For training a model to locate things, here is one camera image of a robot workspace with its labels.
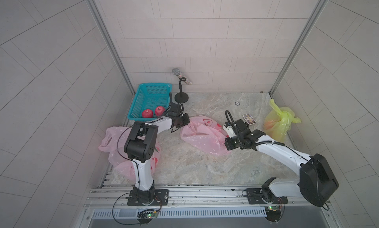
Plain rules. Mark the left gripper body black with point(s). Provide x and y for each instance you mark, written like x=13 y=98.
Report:
x=180 y=120

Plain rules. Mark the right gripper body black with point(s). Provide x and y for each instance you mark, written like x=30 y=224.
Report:
x=232 y=143

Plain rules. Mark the pink plastic bag back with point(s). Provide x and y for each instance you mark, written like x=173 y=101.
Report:
x=205 y=134

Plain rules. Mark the pink plastic bag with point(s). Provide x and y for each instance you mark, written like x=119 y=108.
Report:
x=205 y=134
x=133 y=151

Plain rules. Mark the red apple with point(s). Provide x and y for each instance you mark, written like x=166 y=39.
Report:
x=159 y=111
x=148 y=114

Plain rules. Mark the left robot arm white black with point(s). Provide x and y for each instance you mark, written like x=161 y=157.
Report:
x=168 y=121

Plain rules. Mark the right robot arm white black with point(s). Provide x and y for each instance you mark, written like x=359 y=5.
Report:
x=316 y=181

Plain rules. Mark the yellow-green plastic bag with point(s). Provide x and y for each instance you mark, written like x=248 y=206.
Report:
x=279 y=121

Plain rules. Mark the microphone on black stand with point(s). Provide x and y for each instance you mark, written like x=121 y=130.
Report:
x=181 y=97

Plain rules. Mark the playing card deck box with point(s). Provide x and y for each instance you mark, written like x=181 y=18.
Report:
x=249 y=119

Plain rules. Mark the teal plastic basket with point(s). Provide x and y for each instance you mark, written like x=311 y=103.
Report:
x=149 y=96

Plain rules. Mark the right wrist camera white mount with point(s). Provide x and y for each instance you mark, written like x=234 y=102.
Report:
x=228 y=128

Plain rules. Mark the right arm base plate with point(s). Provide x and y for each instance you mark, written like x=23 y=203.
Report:
x=261 y=196

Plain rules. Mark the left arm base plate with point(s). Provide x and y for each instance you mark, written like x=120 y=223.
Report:
x=148 y=198

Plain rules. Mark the right circuit board with cables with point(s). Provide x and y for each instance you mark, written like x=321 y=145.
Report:
x=273 y=213

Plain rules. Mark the circuit board with cables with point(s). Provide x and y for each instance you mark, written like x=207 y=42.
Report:
x=273 y=213
x=146 y=216

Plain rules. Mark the left circuit board with cables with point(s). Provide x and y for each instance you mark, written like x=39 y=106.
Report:
x=146 y=216

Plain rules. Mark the aluminium rail frame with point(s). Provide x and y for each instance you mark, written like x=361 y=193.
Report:
x=185 y=201

